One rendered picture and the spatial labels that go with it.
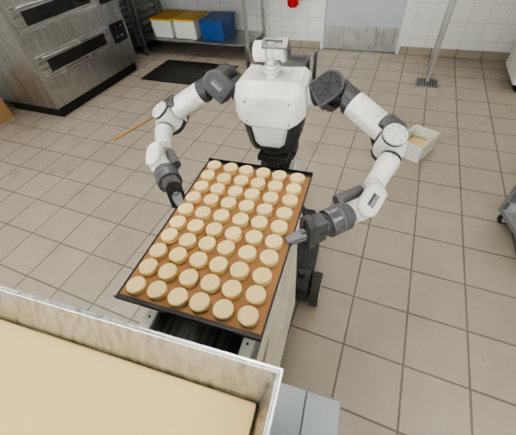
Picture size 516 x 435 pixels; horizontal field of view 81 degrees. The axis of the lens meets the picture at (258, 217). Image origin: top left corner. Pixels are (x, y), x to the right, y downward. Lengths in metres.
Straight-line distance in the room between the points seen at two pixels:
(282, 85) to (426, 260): 1.53
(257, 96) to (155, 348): 0.91
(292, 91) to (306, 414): 0.93
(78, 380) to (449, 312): 1.88
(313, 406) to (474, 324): 1.67
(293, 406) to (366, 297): 1.50
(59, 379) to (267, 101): 0.96
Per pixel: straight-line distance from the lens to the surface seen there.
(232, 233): 0.88
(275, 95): 1.13
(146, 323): 0.94
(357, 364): 1.81
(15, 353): 0.59
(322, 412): 0.52
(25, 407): 0.54
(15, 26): 4.19
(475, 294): 2.22
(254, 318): 0.74
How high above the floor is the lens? 1.69
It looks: 47 degrees down
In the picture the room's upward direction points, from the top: 6 degrees counter-clockwise
